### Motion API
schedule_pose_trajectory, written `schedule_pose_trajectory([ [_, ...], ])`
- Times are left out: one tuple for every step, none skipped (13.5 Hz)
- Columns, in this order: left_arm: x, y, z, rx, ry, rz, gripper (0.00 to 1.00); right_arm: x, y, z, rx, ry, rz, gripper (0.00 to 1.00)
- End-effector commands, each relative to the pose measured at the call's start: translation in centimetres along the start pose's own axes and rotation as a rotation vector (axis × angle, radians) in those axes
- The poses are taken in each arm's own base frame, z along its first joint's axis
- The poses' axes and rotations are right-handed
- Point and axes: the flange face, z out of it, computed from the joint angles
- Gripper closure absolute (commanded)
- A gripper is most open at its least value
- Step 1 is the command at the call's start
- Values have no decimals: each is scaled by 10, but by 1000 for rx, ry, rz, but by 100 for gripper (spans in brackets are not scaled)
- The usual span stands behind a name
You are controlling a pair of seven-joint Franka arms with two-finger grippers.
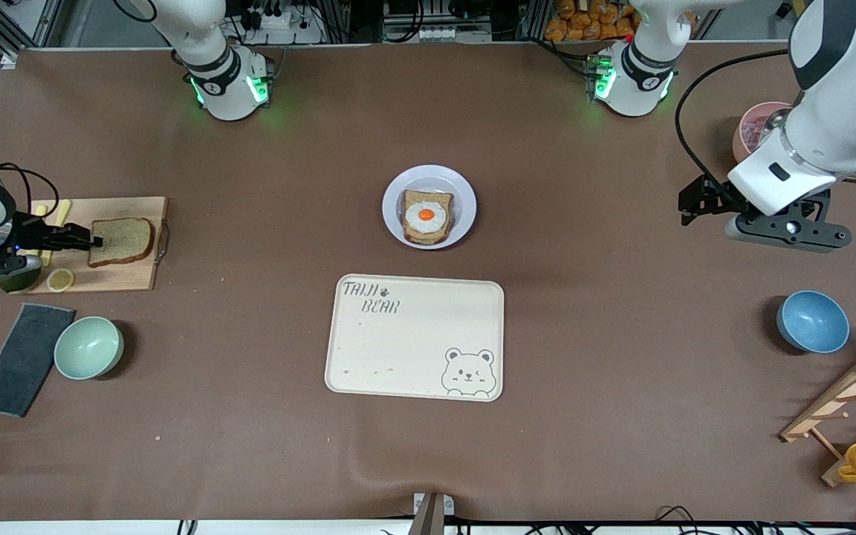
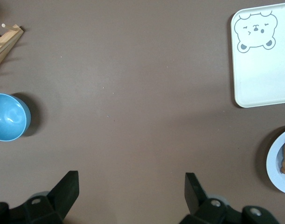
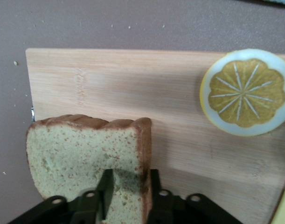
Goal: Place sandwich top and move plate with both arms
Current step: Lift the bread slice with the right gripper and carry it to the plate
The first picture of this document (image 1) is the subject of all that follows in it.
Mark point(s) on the green avocado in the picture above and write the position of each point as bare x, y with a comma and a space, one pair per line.
23, 282

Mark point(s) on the grey electronics box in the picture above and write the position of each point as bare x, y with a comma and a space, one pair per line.
435, 22

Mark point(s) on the yellow plastic knife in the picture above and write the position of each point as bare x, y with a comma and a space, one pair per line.
62, 210

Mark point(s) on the pink bowl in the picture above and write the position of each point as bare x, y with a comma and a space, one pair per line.
740, 145

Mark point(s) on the blue bowl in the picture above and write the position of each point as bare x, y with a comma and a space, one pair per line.
813, 322

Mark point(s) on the brown table mat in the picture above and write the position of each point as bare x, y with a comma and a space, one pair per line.
621, 334

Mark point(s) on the fried egg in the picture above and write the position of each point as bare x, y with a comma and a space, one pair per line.
417, 223

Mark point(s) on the plain brown bread slice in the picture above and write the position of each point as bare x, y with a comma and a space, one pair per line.
127, 241

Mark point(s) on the pale lavender round plate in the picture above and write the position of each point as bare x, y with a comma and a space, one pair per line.
465, 193

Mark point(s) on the dark grey cloth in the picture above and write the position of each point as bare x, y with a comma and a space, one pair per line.
21, 360

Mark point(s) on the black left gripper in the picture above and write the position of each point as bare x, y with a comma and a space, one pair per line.
712, 196

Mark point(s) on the clear ice cubes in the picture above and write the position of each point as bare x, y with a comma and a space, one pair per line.
755, 134

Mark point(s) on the aluminium camera post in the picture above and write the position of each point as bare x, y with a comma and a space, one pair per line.
432, 516

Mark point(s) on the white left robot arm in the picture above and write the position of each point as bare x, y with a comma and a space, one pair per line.
829, 126

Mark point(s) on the white power strip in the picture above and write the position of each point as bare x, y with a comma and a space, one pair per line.
279, 28

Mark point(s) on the lemon slice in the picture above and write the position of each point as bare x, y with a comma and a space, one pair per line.
60, 280

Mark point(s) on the wooden peg rack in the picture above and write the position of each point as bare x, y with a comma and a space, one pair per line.
844, 397

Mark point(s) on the cream bear print tray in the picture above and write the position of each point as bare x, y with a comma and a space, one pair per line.
413, 342

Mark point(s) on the orange snack bags pile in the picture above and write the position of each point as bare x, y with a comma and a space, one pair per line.
591, 22

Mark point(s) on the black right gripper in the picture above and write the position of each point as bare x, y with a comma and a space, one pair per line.
29, 232

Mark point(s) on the mint green bowl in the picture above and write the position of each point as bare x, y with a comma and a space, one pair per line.
88, 348

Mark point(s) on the toasted bread slice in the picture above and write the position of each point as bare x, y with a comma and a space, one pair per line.
428, 238

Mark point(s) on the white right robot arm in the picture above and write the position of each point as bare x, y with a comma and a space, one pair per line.
212, 74

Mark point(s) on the wooden cutting board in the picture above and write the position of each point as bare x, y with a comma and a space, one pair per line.
116, 279

